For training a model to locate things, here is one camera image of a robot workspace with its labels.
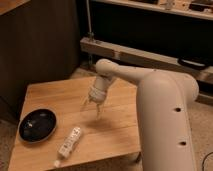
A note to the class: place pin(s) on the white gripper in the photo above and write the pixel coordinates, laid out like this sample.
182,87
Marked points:
98,95

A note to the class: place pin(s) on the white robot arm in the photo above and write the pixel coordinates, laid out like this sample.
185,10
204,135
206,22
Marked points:
162,98

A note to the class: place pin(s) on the black ceramic bowl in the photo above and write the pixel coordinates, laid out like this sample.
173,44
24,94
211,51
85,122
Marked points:
37,125

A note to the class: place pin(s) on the wooden table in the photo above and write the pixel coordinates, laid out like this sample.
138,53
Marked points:
111,134

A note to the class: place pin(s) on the metal pole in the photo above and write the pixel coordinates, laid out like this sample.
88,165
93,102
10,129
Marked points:
90,32

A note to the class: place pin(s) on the wooden shelf beam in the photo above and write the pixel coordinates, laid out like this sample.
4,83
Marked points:
142,58

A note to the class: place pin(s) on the upper wooden shelf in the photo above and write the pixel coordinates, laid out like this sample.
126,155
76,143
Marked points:
177,7

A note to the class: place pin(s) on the black handle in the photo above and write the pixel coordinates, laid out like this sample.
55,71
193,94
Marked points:
193,65

